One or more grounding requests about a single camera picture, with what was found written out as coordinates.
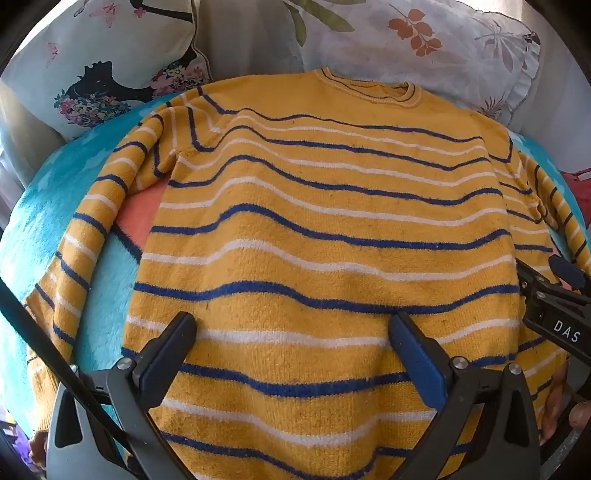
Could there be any red cloth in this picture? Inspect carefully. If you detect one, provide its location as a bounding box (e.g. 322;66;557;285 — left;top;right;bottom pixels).
560;167;591;186

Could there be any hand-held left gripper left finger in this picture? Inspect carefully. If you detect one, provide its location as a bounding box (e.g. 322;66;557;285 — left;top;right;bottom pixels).
46;311;199;480

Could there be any teal star fleece blanket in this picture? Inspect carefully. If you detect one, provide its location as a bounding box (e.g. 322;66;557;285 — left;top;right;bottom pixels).
0;88;591;480

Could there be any person's right hand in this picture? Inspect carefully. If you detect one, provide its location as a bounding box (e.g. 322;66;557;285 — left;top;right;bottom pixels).
538;360;591;446

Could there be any purple cloth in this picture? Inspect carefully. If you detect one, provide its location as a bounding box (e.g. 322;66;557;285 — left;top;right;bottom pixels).
0;406;33;480

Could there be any yellow striped sweater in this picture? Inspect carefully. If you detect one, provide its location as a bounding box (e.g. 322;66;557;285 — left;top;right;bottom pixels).
23;67;591;480

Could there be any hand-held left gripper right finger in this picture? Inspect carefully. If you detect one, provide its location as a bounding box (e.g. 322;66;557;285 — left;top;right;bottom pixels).
388;311;541;480

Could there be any floral silhouette print pillow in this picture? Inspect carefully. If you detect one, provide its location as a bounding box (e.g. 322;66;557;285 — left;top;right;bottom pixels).
0;0;215;141

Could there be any black strap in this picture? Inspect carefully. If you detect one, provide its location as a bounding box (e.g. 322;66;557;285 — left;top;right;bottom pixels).
0;276;148;467

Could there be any white leaf print pillow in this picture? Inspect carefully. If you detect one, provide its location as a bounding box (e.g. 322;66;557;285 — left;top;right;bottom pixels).
281;0;543;127

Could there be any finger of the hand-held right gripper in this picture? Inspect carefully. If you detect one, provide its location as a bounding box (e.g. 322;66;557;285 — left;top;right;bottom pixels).
514;258;561;303
549;254;591;293

